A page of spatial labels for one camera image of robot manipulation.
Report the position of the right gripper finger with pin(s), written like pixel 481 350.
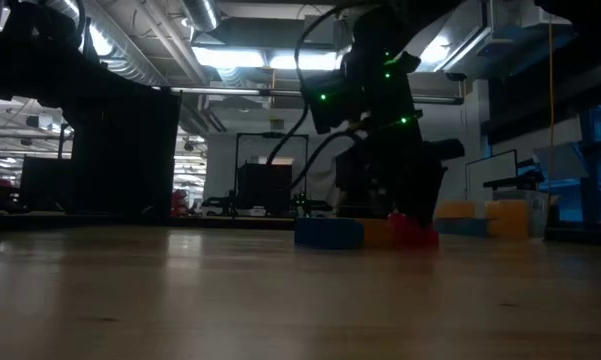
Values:
pixel 425 207
pixel 365 205

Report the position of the small red building block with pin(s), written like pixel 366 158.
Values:
pixel 405 235

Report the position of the blue square building block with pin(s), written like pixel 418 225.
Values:
pixel 327 233
pixel 462 228

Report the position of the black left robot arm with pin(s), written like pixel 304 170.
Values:
pixel 20 70

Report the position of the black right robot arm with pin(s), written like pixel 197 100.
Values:
pixel 380 100

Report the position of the white cloth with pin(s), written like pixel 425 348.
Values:
pixel 325 175

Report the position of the whiteboard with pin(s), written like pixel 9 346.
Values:
pixel 490 185

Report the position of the black storage box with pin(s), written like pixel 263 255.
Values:
pixel 45 185

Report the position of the clear plastic container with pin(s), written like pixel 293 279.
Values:
pixel 540 215

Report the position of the long ceiling pipe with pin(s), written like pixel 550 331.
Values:
pixel 220 91

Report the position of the ceiling light panel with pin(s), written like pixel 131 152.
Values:
pixel 230 57

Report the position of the grey tilted panel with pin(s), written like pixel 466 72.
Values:
pixel 560 162

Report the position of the red background object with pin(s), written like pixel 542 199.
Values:
pixel 180 200

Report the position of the black wall shelf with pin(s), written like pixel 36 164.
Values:
pixel 510 182

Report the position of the black robot station frame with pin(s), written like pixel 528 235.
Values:
pixel 272 135

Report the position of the round silver air duct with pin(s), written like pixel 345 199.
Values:
pixel 202 12

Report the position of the black metal table frame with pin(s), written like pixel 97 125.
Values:
pixel 130 222

